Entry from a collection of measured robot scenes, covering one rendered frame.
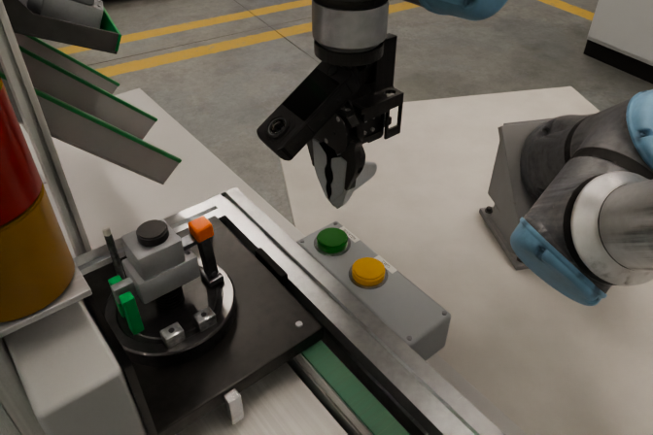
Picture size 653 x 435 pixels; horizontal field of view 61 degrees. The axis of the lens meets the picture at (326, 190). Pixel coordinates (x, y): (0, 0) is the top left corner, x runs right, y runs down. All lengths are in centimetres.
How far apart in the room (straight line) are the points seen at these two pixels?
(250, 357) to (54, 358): 33
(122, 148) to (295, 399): 38
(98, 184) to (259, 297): 50
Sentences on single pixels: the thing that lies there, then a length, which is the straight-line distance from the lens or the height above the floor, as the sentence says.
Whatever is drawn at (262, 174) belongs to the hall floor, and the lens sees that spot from 248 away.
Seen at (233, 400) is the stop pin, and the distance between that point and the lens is 58.
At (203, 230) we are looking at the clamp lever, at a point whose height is 107.
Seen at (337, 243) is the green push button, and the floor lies 97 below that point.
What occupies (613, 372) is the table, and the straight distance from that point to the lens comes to 80.
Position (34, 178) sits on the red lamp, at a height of 132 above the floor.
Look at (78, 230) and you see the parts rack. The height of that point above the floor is 97.
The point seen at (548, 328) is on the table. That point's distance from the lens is 81.
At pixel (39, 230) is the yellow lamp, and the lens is 26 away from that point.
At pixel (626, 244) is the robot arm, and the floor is 111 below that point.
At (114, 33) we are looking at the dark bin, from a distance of 69.
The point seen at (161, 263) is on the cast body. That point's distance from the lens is 57.
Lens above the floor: 145
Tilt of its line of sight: 38 degrees down
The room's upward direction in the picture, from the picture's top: straight up
